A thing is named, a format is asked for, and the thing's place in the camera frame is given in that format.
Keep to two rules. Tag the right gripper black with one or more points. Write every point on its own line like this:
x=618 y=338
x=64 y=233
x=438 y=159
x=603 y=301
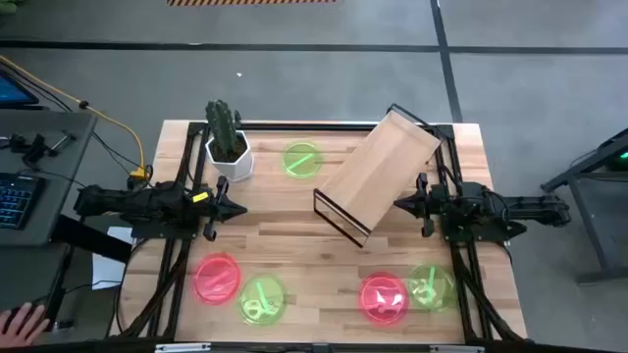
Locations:
x=431 y=206

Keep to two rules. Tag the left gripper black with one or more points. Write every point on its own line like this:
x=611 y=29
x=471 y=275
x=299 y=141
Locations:
x=213 y=208

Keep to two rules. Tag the translucent green plastic plate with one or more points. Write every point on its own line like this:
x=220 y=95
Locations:
x=432 y=288
x=261 y=300
x=301 y=160

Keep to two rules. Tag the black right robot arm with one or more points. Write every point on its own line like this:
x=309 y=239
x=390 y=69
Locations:
x=490 y=206

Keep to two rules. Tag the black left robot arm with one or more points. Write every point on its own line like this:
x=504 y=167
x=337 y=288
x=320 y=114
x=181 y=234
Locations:
x=137 y=203

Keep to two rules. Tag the yellow label sticker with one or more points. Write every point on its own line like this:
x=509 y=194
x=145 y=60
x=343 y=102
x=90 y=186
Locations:
x=200 y=197

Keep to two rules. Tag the white faceted plant pot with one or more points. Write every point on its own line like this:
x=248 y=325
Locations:
x=235 y=169

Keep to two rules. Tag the green cactus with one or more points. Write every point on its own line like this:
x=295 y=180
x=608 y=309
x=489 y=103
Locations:
x=221 y=127

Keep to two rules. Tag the white paper sheet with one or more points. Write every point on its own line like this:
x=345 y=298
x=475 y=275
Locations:
x=105 y=269

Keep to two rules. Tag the grey metal side table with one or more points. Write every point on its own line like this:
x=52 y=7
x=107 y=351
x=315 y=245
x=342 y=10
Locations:
x=586 y=216

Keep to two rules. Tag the black clamp tool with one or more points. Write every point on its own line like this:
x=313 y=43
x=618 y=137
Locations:
x=36 y=147

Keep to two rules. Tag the black device with green light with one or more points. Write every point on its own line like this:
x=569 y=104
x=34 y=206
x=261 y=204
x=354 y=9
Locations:
x=619 y=161

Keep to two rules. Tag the dark grey low desk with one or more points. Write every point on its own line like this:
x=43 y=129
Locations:
x=29 y=274

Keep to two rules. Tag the backlit black keyboard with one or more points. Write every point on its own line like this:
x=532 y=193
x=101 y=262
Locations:
x=17 y=201

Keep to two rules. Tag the person's hand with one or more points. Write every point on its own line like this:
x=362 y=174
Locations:
x=22 y=326

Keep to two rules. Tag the computer screen with black bezel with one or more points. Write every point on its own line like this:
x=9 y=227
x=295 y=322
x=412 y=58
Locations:
x=12 y=90

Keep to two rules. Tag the wooden shelf with black frame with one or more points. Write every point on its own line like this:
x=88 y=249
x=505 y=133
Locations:
x=380 y=169

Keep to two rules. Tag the black aluminium rig frame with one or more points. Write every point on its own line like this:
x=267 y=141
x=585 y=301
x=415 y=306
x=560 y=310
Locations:
x=167 y=274

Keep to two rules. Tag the silver metal bracket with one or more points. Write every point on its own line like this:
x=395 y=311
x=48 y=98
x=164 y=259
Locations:
x=182 y=347

